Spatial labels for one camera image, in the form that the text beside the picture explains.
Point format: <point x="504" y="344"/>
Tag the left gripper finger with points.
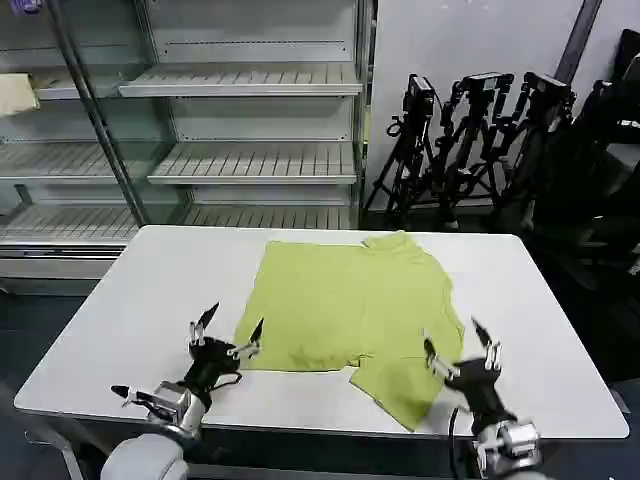
<point x="255" y="337"/>
<point x="196" y="332"/>

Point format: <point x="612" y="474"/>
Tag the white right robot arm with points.
<point x="507" y="445"/>

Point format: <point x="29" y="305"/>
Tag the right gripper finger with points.
<point x="492" y="356"/>
<point x="440" y="366"/>

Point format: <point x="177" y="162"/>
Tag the black chair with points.
<point x="600" y="200"/>

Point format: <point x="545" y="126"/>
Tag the green shirt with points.
<point x="350" y="305"/>

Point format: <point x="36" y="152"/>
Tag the beige cardboard box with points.
<point x="17" y="94"/>

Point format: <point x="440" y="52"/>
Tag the black camera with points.
<point x="419" y="95"/>
<point x="487" y="81"/>
<point x="550" y="90"/>

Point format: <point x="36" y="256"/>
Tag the steel rack post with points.
<point x="100" y="125"/>

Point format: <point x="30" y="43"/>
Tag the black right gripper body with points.
<point x="477" y="382"/>

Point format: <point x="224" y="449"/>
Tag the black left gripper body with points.
<point x="210" y="360"/>

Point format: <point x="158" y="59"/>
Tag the grey metal shelf unit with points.
<point x="240" y="125"/>

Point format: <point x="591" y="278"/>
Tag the grey table leg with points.
<point x="65" y="450"/>

